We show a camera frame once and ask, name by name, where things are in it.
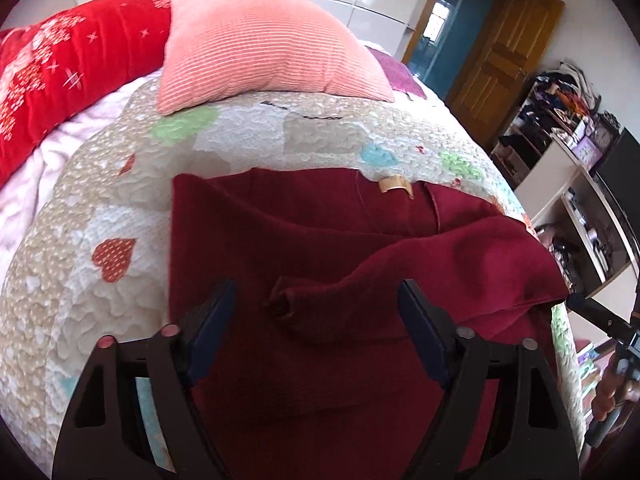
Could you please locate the person's right hand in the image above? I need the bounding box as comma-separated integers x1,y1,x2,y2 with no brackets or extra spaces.
594,357,628,423

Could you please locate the open shelf with clothes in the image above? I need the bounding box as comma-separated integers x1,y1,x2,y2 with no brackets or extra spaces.
492,60,608,186

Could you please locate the maroon knit sweater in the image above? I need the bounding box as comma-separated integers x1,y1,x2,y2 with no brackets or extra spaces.
167,169,571,480

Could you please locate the white desk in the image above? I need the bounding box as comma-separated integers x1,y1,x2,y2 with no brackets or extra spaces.
515,130,640,301

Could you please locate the red snowflake pillow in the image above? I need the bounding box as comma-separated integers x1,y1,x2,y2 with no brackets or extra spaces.
0,0,173,183

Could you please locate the purple fuzzy cloth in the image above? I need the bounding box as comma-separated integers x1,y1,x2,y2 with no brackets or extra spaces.
367,46,426,103

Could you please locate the pale pink fleece blanket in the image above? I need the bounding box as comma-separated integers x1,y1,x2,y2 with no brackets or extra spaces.
0,67,166,261

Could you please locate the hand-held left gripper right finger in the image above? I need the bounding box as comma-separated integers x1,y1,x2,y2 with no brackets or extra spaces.
397,279,581,480

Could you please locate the heart patterned quilt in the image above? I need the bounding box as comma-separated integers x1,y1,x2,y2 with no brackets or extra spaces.
0,80,586,480

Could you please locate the wooden panel door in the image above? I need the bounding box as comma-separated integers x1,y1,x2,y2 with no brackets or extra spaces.
445,0,566,148

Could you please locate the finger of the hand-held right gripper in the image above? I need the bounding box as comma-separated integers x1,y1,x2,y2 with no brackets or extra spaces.
567,294,633,341

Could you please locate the pink ribbed pillow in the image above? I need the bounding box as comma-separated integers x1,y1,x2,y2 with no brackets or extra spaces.
156,0,396,115

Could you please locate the black monitor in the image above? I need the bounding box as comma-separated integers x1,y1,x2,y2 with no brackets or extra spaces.
595,127,640,281

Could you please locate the wooden door frame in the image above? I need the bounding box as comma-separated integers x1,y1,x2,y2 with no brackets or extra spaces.
402,0,511,101

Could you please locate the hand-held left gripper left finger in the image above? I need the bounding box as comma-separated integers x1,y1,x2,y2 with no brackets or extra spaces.
51,279,238,480

